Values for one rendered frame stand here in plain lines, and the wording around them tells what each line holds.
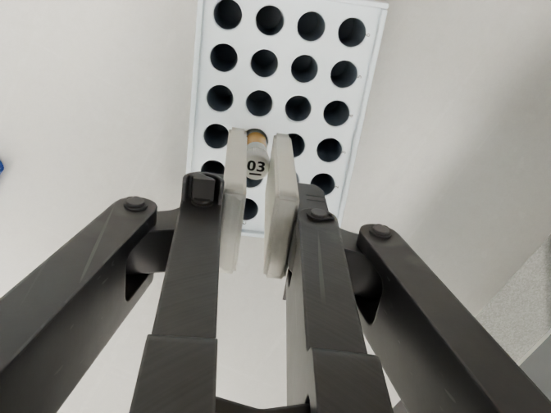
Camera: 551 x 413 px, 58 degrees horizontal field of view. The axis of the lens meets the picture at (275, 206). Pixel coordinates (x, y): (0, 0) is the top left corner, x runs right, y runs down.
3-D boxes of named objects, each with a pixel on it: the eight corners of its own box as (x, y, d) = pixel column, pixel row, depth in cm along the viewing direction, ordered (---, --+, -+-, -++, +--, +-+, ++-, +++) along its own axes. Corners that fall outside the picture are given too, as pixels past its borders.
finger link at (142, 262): (212, 283, 14) (107, 274, 14) (220, 209, 19) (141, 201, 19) (218, 238, 14) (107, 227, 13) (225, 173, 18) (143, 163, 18)
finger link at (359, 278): (298, 247, 14) (401, 259, 14) (290, 180, 19) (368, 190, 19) (289, 291, 15) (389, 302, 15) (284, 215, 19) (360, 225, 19)
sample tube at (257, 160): (266, 149, 26) (268, 183, 22) (242, 146, 26) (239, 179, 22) (269, 126, 25) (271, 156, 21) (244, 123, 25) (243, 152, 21)
